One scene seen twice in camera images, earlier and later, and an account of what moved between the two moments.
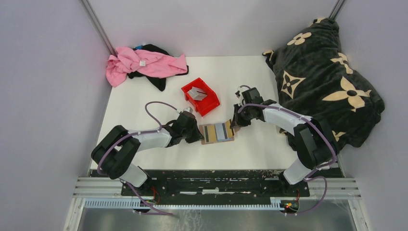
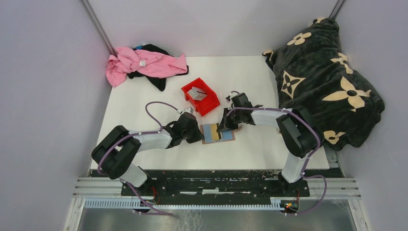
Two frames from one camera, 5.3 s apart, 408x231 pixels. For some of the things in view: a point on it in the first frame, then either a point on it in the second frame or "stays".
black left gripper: x=197 y=136 stays
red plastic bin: x=210 y=101 stays
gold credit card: x=229 y=131 → x=214 y=134
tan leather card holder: x=216 y=132 stays
